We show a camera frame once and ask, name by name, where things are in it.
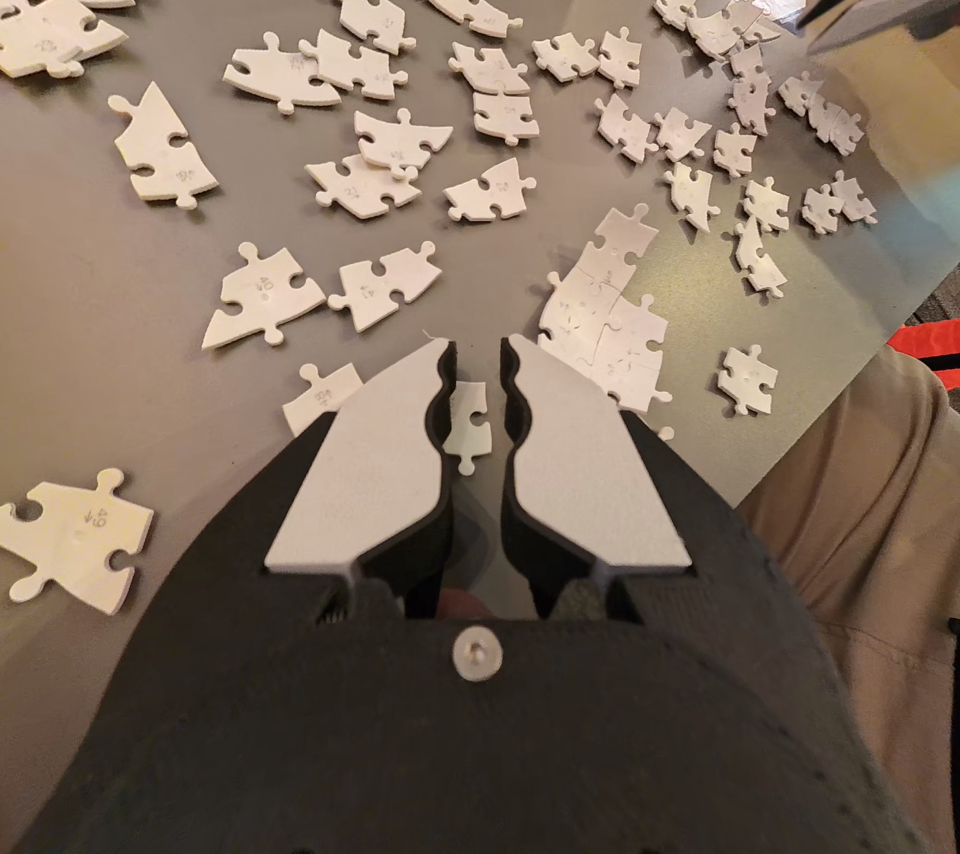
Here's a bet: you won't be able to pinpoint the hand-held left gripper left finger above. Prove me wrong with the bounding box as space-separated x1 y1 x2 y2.
264 339 459 621

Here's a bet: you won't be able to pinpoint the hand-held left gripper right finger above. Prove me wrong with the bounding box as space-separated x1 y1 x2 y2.
499 334 693 621

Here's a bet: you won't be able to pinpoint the white puzzle pieces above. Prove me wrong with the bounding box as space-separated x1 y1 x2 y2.
0 0 879 616

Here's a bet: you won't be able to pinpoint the assembled white puzzle section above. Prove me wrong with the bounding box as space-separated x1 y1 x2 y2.
536 203 674 414

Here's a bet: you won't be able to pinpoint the person's beige clothing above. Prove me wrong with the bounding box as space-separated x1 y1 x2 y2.
735 347 960 854

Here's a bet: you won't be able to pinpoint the orange and black bag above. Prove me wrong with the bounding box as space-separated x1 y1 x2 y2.
885 321 960 393

